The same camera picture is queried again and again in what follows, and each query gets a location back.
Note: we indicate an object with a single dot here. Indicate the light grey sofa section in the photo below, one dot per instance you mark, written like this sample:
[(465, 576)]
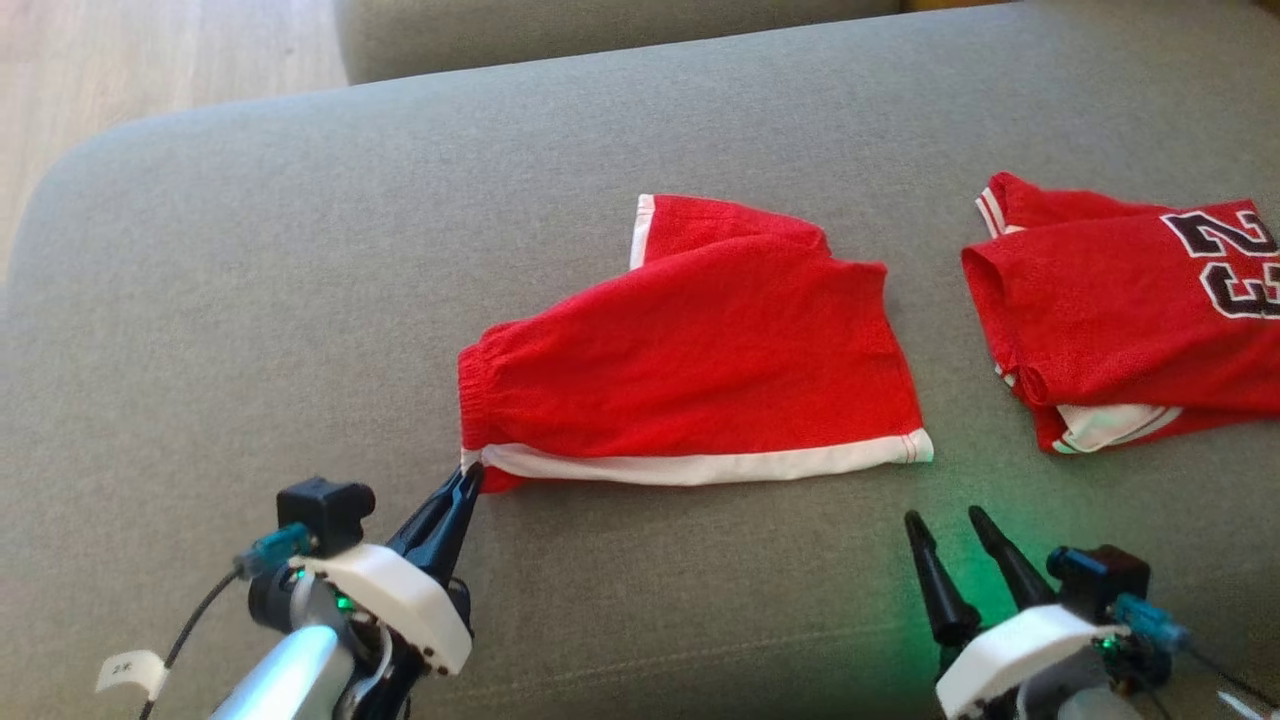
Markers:
[(600, 35)]

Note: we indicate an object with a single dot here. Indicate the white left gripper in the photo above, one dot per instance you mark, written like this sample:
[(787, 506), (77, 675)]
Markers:
[(400, 600)]

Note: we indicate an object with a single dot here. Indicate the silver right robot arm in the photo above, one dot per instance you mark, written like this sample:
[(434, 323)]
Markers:
[(1090, 705)]

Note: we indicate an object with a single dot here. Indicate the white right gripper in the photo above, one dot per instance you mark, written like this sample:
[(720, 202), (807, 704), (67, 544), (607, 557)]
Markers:
[(1010, 655)]

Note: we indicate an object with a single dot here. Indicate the red shorts white hem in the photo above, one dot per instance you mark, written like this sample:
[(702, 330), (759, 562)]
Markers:
[(700, 350)]

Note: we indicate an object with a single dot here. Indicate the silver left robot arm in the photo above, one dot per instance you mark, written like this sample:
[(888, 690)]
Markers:
[(285, 685)]

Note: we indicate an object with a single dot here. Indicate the red basketball jersey white trim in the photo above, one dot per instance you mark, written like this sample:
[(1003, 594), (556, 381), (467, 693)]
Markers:
[(1100, 320)]

